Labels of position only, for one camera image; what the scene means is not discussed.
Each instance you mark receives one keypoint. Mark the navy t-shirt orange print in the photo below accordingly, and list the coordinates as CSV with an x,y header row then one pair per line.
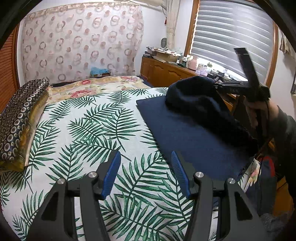
x,y
193,120

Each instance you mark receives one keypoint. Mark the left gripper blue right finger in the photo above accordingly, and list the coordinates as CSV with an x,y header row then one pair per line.
x,y
180,174

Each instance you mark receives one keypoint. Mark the beige tied side curtain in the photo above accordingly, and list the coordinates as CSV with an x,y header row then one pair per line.
x,y
172,12

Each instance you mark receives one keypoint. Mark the person right hand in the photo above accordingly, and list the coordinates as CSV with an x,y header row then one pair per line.
x,y
258,111

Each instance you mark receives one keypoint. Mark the circle pattern curtain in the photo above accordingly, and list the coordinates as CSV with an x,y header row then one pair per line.
x,y
64,43

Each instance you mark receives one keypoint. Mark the cardboard box with clutter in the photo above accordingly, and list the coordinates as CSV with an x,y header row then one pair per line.
x,y
163,55

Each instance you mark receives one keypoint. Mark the floral blanket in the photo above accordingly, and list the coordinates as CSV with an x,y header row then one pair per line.
x,y
93,86

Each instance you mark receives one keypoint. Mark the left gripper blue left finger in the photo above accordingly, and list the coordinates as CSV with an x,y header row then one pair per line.
x,y
110,170

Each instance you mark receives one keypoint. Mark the small round fan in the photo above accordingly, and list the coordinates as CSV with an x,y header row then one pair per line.
x,y
164,43

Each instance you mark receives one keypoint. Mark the wooden louvered wardrobe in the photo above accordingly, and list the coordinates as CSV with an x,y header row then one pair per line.
x,y
9,81

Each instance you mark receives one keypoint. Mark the blue item on box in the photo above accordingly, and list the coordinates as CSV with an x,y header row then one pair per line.
x,y
99,72

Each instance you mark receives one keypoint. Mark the wooden sideboard cabinet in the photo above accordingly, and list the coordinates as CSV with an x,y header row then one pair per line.
x,y
160,74

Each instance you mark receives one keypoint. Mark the striped window blind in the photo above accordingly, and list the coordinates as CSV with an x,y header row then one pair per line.
x,y
223,26

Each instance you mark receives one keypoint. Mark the pink bottle on sideboard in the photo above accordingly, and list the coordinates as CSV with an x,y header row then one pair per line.
x,y
193,63

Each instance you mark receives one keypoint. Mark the palm leaf print sheet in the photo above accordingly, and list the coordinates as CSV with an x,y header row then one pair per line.
x,y
74,137

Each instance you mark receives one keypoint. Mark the folded dark patterned cloth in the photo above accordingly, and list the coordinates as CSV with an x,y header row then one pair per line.
x,y
19,121

